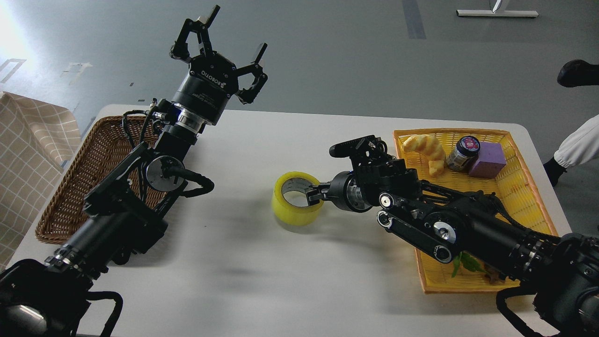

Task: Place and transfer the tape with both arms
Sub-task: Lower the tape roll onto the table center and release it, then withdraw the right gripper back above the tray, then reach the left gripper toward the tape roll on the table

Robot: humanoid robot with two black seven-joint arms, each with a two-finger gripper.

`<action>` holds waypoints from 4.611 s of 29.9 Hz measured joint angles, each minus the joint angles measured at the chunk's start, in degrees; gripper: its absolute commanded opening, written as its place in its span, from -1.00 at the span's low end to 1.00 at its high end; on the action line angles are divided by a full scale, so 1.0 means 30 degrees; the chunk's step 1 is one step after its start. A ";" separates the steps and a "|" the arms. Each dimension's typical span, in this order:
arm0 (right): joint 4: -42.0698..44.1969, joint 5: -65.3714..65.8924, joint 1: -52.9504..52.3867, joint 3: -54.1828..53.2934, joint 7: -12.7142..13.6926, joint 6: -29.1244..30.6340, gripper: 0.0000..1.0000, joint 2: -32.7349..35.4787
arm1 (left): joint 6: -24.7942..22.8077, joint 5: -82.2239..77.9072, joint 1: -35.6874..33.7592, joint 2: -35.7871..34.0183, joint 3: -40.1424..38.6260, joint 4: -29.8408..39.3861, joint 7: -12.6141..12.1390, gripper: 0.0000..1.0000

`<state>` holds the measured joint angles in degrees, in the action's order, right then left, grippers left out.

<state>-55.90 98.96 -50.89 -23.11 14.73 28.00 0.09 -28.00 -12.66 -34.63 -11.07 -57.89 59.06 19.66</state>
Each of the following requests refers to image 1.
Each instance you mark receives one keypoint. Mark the small dark jar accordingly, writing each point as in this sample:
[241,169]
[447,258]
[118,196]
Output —
[463,152]

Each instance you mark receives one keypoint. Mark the orange toy carrot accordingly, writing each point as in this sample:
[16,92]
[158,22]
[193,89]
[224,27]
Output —
[467,261]

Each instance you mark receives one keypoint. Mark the beige checkered cloth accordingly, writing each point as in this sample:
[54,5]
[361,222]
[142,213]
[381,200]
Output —
[36,138]

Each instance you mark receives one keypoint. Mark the toy croissant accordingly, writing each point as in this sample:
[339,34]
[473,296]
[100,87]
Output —
[430,147]

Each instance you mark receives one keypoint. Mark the purple foam block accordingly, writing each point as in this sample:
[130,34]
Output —
[489,162]

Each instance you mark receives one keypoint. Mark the black shoe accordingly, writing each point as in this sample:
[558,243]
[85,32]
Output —
[578,73]

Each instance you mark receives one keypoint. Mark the brown wicker basket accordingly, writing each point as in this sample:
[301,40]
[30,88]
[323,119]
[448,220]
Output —
[103,149]

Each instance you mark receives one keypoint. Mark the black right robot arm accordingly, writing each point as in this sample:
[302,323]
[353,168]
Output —
[560,272]

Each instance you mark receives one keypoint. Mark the yellow plastic tray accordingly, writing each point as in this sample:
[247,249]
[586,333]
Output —
[514,186]

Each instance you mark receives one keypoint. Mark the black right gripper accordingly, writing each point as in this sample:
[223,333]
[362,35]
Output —
[343,191]

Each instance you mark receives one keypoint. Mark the white metal stand base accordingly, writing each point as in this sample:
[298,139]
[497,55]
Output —
[498,9]

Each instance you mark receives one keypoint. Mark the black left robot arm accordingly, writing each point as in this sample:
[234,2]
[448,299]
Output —
[49,299]

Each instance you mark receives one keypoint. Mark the person leg white trousers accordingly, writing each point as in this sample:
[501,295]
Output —
[580,146]

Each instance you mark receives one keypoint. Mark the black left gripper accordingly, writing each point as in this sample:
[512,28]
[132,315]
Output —
[208,89]

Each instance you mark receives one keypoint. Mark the yellow tape roll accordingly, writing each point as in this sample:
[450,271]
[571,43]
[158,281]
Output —
[284,210]

